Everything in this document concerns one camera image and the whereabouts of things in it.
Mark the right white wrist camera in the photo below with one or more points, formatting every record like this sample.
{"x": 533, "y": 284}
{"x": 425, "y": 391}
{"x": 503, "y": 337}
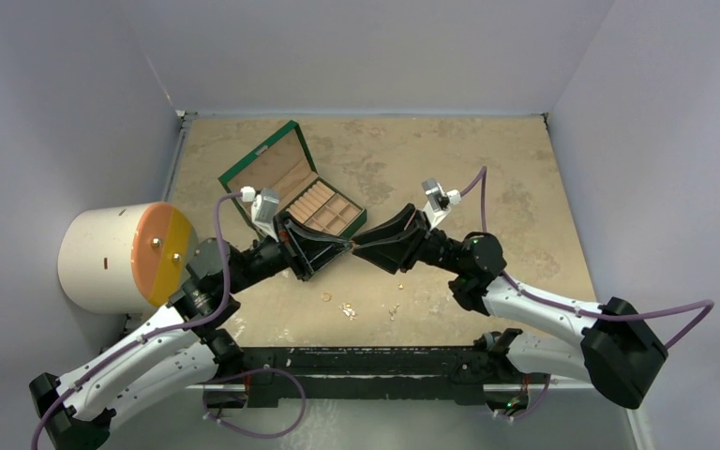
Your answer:
{"x": 439, "y": 202}

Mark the green jewelry box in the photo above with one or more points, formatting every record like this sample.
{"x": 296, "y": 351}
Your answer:
{"x": 282, "y": 162}

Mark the green jewelry tray insert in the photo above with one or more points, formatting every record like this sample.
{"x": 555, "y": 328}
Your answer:
{"x": 323, "y": 208}

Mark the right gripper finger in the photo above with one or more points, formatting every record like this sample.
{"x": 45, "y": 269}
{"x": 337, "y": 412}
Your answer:
{"x": 391, "y": 258}
{"x": 401, "y": 227}

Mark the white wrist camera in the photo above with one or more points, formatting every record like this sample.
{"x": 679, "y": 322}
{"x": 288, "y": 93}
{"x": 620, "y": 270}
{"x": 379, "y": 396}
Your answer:
{"x": 264, "y": 205}
{"x": 439, "y": 202}

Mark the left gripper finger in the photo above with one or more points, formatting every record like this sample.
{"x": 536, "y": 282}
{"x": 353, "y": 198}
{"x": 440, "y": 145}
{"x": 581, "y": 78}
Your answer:
{"x": 317, "y": 258}
{"x": 311, "y": 243}

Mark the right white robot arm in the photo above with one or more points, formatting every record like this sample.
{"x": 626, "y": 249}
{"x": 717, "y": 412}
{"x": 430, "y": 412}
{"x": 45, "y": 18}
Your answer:
{"x": 607, "y": 345}

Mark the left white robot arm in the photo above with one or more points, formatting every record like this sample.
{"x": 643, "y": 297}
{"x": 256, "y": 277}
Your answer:
{"x": 183, "y": 342}

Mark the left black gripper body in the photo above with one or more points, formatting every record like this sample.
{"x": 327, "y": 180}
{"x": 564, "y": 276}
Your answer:
{"x": 299, "y": 264}

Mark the white cylinder orange face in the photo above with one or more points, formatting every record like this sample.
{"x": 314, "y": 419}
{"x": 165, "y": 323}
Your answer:
{"x": 125, "y": 259}

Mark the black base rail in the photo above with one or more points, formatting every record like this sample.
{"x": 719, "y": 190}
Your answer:
{"x": 478, "y": 374}

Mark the gold earring cluster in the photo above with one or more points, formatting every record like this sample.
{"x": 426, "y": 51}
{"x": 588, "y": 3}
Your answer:
{"x": 348, "y": 311}

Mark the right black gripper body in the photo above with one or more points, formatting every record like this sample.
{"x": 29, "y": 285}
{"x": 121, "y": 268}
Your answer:
{"x": 414, "y": 237}

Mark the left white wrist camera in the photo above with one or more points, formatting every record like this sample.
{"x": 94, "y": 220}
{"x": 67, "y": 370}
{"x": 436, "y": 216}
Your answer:
{"x": 264, "y": 205}

